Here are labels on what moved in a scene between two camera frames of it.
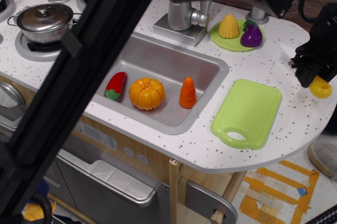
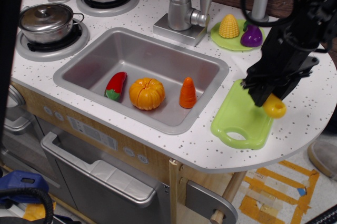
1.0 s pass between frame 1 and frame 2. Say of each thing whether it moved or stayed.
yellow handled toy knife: moved
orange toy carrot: stayed
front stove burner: stayed
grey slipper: stayed
